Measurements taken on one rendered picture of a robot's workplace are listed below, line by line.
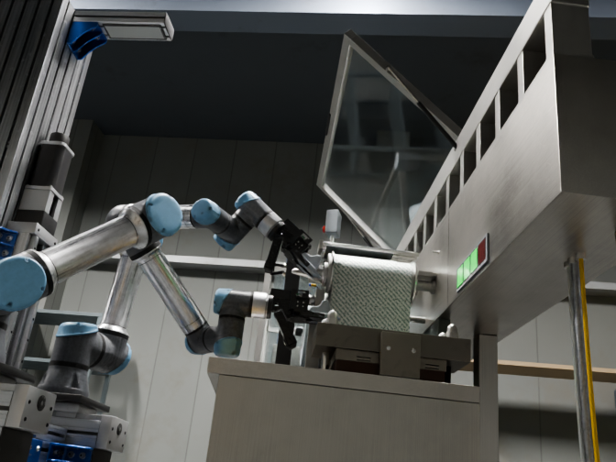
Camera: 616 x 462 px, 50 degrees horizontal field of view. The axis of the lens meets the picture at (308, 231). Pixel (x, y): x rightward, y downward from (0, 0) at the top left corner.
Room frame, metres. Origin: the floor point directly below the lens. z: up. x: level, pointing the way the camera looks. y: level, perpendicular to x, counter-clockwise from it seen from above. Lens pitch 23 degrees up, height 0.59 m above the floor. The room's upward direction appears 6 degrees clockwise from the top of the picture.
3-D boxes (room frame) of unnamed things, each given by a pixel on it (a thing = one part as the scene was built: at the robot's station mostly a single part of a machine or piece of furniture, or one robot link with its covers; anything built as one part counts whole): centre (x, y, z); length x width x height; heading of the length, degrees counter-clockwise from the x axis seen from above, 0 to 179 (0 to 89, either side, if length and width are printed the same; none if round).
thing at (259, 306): (1.84, 0.11, 1.11); 0.08 x 0.05 x 0.08; 2
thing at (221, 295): (1.83, 0.19, 1.11); 0.11 x 0.08 x 0.09; 92
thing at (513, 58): (2.56, -0.43, 1.55); 3.08 x 0.08 x 0.23; 2
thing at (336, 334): (1.73, -0.25, 1.00); 0.40 x 0.16 x 0.06; 92
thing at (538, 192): (2.57, -0.50, 1.29); 3.10 x 0.28 x 0.30; 2
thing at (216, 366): (2.84, -0.09, 0.88); 2.52 x 0.66 x 0.04; 2
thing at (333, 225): (2.46, -0.09, 1.66); 0.07 x 0.07 x 0.10; 75
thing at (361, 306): (1.85, -0.21, 1.11); 0.23 x 0.01 x 0.18; 92
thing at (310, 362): (1.94, -0.04, 1.05); 0.06 x 0.05 x 0.31; 92
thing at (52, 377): (2.03, 0.68, 0.87); 0.15 x 0.15 x 0.10
